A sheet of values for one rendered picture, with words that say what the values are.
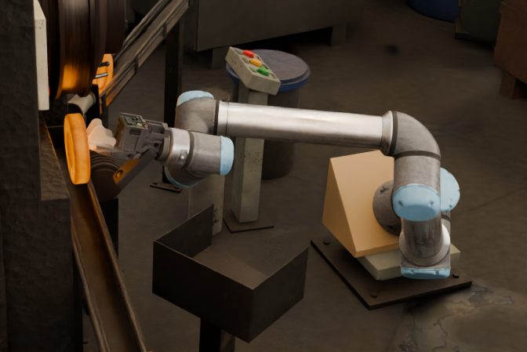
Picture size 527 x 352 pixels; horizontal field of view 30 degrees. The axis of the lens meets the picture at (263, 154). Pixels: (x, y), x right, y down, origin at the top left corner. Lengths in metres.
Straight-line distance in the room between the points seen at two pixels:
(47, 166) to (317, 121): 0.72
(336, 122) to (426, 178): 0.26
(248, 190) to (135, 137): 1.27
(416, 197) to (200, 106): 0.57
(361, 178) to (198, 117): 0.95
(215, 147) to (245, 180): 1.14
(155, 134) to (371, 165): 1.19
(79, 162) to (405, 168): 0.80
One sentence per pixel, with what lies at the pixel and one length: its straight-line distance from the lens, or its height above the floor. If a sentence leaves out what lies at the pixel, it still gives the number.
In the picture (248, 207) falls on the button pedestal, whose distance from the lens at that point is 3.46.
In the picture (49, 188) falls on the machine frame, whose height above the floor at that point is 0.87.
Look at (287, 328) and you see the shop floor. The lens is 3.03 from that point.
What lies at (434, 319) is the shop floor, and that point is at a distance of 3.17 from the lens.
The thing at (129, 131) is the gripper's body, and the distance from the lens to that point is 2.19.
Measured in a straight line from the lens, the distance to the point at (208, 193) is 3.32.
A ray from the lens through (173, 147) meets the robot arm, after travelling 2.23.
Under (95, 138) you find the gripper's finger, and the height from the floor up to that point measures 0.86.
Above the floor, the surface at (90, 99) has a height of 0.68.
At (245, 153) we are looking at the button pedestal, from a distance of 3.34.
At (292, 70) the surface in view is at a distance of 3.66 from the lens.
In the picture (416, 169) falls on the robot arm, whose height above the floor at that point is 0.74.
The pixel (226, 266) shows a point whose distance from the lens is 2.22.
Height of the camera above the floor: 1.88
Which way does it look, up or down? 28 degrees down
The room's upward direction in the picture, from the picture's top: 5 degrees clockwise
